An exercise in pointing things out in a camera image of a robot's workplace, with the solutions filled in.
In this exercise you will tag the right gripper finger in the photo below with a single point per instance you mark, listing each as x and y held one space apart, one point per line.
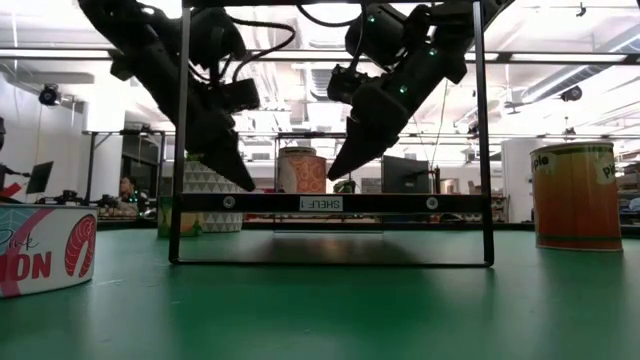
375 147
350 147

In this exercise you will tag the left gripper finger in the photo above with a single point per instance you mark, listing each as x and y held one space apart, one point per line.
210 152
237 160

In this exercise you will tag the black metal shelf wooden board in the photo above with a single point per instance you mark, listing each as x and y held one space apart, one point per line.
270 204

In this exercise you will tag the orange pineapple can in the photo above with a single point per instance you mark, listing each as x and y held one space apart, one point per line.
575 200

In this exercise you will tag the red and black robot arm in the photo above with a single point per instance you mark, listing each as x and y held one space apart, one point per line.
12 191

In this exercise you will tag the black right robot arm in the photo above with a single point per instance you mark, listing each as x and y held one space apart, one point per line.
450 30

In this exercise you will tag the succulent in white patterned pot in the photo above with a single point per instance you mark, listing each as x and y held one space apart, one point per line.
200 180

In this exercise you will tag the black computer monitor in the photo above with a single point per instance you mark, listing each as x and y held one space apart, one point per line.
405 175

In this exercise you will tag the person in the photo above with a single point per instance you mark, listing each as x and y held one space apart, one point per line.
129 190

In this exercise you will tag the white round column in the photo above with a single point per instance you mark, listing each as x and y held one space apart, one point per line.
515 180

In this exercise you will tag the small black screen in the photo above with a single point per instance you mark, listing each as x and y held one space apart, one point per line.
40 177

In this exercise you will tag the pink salmon flat can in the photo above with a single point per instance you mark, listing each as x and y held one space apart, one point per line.
45 250

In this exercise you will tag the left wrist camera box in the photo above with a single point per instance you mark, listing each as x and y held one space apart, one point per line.
242 95

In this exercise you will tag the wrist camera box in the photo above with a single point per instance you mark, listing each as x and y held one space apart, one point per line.
242 95
345 82

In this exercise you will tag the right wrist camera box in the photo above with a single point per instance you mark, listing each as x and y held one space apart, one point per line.
345 82

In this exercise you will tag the black metal frame rack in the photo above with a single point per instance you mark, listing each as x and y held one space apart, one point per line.
150 133

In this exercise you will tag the black ceiling light rail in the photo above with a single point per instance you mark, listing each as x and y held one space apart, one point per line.
504 57

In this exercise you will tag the black aluminium table frame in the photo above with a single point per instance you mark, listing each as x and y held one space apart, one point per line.
510 227

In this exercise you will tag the black ceiling camera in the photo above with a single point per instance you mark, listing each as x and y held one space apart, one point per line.
571 93
49 95

